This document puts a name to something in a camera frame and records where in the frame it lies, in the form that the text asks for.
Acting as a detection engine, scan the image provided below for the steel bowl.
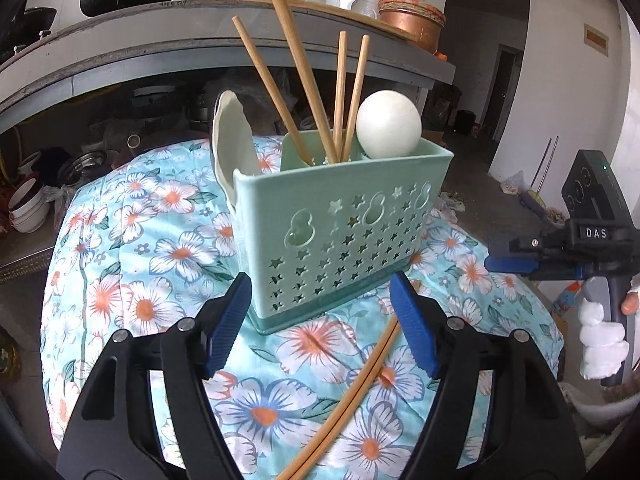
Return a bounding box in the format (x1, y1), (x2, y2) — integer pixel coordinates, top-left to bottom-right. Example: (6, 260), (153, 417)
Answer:
(57, 152), (108, 186)

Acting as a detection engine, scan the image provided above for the floral teal blanket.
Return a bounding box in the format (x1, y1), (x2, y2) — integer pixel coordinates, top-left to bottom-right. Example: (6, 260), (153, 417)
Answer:
(40, 135), (566, 480)

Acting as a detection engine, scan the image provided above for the green plastic utensil holder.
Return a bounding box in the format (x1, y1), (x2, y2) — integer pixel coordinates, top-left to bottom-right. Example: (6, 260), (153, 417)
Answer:
(232, 130), (455, 335)

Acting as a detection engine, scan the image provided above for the black wok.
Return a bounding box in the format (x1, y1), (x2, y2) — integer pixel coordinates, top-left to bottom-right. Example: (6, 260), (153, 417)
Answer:
(10, 6), (58, 43)

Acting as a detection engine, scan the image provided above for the grey concrete counter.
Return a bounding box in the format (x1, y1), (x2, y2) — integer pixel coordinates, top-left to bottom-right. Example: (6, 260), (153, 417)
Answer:
(0, 0), (457, 126)

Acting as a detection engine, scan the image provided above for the orange wall plate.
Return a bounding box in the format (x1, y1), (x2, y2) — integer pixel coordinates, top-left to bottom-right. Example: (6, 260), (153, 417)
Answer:
(585, 24), (609, 57)

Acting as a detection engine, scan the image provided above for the white ceramic spoon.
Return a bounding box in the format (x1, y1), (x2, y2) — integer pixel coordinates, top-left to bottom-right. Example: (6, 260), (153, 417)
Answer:
(212, 90), (261, 211)

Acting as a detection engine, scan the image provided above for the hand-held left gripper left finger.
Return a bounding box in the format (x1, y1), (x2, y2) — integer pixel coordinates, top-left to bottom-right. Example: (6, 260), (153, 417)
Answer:
(57, 272), (253, 480)

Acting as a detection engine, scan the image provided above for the person's right hand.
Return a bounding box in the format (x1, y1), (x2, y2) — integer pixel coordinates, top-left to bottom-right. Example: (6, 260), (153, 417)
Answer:
(579, 285), (640, 379)

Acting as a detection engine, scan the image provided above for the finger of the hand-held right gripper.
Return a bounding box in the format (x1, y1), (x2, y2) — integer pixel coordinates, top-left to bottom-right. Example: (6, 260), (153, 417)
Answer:
(484, 255), (571, 279)
(509, 230), (570, 261)

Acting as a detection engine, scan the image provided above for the fluffy cream cloth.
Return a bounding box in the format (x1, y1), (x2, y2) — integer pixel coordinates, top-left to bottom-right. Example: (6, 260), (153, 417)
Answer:
(562, 382), (640, 431)

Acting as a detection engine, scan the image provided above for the broom with metal handle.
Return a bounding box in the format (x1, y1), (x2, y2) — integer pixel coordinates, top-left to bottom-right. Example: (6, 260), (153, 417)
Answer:
(517, 135), (560, 211)

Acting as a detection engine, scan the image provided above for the stack of white bowls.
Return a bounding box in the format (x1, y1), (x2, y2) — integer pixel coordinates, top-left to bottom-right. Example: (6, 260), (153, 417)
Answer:
(7, 175), (51, 235)

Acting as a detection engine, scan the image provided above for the copper basin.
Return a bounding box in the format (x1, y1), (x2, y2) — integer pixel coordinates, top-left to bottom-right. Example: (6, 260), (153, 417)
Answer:
(377, 0), (447, 55)

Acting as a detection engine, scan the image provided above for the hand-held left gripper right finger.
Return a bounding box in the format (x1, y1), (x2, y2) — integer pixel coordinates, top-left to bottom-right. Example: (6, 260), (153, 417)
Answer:
(390, 271), (586, 480)

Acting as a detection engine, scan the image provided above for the clear plastic bag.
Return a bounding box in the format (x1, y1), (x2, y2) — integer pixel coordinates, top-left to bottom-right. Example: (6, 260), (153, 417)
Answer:
(500, 170), (526, 196)

